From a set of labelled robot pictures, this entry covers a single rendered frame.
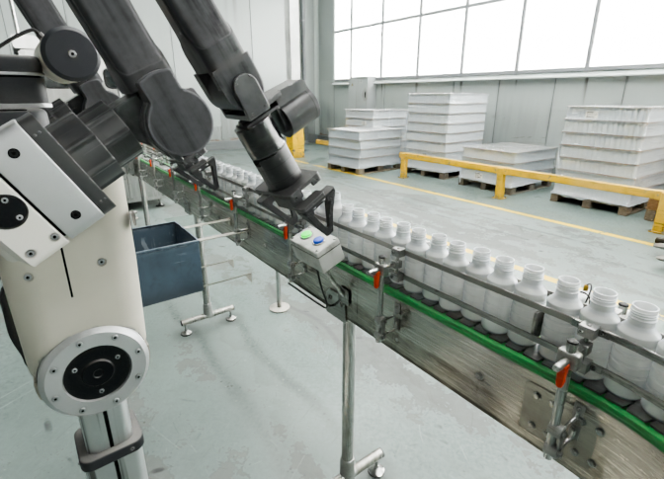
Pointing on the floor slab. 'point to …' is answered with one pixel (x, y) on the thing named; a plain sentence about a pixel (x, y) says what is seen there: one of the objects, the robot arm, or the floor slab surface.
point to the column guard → (296, 144)
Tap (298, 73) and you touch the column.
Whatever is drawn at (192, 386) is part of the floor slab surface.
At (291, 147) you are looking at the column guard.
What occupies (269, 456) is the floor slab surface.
